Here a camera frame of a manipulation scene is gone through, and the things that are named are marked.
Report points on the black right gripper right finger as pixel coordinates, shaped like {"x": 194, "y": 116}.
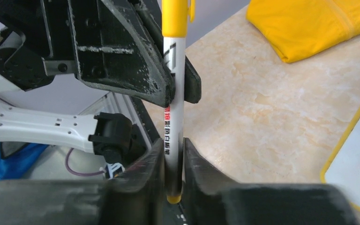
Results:
{"x": 212, "y": 198}

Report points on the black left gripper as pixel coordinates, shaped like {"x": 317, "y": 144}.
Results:
{"x": 108, "y": 47}

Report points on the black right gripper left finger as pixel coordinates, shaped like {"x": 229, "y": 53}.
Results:
{"x": 135, "y": 197}

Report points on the yellow marker cap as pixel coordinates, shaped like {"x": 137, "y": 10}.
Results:
{"x": 175, "y": 17}

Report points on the white whiteboard marker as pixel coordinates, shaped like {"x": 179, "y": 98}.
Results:
{"x": 174, "y": 58}

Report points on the yellow folded cloth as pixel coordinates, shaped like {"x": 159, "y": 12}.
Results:
{"x": 299, "y": 29}

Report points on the aluminium frame rail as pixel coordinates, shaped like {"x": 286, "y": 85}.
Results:
{"x": 144, "y": 131}

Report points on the blue cloth under frame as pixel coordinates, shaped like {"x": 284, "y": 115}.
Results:
{"x": 16, "y": 165}

